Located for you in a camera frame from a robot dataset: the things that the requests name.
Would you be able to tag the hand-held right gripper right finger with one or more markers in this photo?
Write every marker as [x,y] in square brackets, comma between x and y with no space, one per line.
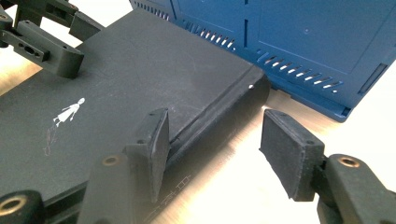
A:
[292,155]

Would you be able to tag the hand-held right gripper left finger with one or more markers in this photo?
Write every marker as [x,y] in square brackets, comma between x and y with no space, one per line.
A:
[157,149]

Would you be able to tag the black book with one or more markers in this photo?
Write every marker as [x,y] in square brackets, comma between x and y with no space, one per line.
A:
[124,77]

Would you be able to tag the blue plastic file rack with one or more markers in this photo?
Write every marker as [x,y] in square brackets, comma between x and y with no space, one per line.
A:
[311,31]

